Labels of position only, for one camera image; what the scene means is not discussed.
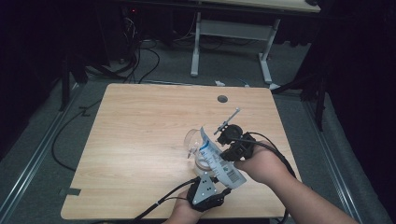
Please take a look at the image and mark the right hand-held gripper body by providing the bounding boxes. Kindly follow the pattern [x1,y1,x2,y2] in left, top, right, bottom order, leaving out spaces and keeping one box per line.
[213,106,258,162]

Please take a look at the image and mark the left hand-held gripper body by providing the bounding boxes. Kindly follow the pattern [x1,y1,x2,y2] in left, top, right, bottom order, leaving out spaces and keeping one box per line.
[186,171,224,214]

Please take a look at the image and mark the white and blue pouch bag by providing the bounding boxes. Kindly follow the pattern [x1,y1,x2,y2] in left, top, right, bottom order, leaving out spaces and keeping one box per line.
[198,126,248,190]

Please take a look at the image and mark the clear glass jar with lid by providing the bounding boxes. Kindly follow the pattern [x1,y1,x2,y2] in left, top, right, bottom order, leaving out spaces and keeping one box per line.
[183,127,219,179]

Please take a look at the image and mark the person's right hand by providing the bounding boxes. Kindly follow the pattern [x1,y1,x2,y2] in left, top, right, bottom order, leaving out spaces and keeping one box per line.
[234,141,294,189]

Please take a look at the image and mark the person's left hand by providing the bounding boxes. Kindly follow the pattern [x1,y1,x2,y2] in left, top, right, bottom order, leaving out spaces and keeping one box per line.
[164,198,205,224]

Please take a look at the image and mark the black metal stand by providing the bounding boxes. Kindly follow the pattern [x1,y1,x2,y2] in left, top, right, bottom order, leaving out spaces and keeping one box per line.
[273,73,329,133]
[58,55,90,112]

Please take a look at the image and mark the white-legged desk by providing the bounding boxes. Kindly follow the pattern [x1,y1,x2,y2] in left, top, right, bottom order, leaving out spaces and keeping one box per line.
[190,0,322,91]

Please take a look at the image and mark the left hand-held gripper black cable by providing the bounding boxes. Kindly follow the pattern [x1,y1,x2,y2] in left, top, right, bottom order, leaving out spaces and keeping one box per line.
[130,175,202,224]

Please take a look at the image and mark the hand-held gripper black cable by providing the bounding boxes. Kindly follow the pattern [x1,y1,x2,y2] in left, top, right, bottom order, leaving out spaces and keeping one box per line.
[130,175,202,224]
[228,132,299,224]

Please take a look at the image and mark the right hand-held gripper black cable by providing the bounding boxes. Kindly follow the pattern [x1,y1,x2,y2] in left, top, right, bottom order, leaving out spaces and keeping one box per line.
[228,132,299,224]

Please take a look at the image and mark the metal floor rail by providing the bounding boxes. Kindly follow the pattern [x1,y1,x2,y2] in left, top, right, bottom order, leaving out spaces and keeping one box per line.
[305,102,364,224]
[0,83,82,217]

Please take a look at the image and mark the bundle of black cables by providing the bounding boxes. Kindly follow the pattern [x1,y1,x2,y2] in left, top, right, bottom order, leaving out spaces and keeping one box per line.
[120,12,162,85]

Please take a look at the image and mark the black floor cable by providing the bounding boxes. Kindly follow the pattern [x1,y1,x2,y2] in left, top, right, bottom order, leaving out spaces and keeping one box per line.
[50,98,104,173]

